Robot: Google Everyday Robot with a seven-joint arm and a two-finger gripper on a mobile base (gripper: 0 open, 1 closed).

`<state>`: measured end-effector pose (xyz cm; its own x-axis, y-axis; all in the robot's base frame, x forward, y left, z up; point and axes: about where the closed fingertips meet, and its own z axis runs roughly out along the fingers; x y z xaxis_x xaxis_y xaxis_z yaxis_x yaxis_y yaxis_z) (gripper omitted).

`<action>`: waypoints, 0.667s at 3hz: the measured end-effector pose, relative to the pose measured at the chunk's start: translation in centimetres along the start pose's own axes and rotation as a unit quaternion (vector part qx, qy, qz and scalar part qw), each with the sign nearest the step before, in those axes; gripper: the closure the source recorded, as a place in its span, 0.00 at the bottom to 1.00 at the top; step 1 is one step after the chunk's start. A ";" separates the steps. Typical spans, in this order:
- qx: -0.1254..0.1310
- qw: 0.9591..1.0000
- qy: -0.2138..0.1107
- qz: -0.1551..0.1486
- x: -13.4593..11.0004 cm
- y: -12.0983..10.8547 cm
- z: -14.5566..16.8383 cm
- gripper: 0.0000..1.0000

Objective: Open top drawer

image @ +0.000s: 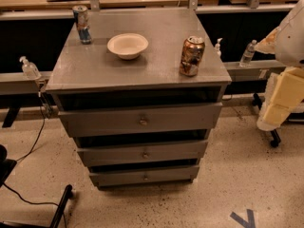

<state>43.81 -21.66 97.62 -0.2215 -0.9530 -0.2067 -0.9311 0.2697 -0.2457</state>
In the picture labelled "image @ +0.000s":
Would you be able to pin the grey top drawer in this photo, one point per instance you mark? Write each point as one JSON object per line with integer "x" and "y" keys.
{"x": 147, "y": 119}

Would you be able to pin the grey drawer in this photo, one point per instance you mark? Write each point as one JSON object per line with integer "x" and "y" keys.
{"x": 139, "y": 153}
{"x": 177, "y": 173}
{"x": 147, "y": 119}

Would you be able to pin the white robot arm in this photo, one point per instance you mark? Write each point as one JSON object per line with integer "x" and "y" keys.
{"x": 284, "y": 91}

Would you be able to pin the grey middle drawer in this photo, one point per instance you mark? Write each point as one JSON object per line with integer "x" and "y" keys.
{"x": 139, "y": 153}

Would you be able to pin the grey drawer cabinet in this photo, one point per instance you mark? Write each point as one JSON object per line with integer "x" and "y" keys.
{"x": 91, "y": 77}

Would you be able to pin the grey bottom drawer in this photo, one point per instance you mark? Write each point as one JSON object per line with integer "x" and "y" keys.
{"x": 177, "y": 173}

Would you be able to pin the clear plastic water bottle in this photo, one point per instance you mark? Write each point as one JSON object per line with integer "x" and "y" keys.
{"x": 248, "y": 54}

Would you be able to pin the small white pump bottle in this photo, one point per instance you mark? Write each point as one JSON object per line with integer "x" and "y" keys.
{"x": 217, "y": 47}

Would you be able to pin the crushed orange soda can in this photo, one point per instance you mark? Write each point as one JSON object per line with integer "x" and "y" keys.
{"x": 191, "y": 55}

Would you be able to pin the white paper bowl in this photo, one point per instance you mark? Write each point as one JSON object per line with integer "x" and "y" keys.
{"x": 127, "y": 46}

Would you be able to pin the blue silver energy drink can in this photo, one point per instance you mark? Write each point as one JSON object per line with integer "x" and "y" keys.
{"x": 80, "y": 14}

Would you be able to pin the clear sanitizer pump bottle left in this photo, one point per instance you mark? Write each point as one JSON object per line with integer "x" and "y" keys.
{"x": 30, "y": 69}

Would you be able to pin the black chair base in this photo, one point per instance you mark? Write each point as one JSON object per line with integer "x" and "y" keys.
{"x": 6, "y": 166}

